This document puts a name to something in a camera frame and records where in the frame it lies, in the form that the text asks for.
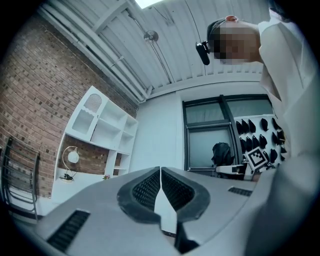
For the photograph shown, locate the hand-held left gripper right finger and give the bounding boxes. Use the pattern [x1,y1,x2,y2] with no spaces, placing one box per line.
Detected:
[161,166,258,245]

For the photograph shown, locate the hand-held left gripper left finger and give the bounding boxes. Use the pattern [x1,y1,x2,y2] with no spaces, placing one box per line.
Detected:
[31,166,182,256]

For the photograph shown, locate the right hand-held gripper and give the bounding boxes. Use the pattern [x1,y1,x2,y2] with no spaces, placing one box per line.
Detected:
[215,148,271,181]

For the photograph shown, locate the black cloth item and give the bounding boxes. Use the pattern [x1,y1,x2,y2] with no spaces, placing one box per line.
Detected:
[211,141,235,168]

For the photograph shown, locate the rows of black pouches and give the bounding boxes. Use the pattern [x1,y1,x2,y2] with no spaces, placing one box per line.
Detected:
[235,116,288,163]

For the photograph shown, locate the white pegboard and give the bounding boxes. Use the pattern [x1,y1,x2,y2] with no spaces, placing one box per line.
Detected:
[233,113,289,169]

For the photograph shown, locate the dark framed window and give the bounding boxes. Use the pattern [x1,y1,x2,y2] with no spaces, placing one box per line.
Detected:
[182,94,276,174]

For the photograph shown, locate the globe desk lamp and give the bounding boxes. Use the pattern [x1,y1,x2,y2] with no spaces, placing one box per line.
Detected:
[59,145,81,182]

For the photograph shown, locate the white hutch shelf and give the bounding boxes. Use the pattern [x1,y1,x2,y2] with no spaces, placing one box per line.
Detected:
[53,85,140,177]

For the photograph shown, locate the person's white shirt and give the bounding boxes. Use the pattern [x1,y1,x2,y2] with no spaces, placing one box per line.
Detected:
[249,7,318,256]

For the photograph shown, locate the black metal rack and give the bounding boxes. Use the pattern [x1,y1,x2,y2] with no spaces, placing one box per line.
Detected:
[1,136,41,221]

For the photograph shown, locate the person's head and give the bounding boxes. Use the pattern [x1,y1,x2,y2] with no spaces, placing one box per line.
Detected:
[206,15,263,66]

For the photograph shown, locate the white ceiling pipes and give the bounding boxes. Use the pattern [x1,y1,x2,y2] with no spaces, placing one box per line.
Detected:
[37,4,154,104]

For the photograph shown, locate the metal ceiling light fixture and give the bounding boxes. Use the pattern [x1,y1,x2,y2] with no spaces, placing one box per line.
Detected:
[143,29,159,45]

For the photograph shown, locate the black head camera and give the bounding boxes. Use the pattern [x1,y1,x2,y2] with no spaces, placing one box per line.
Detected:
[195,40,211,66]

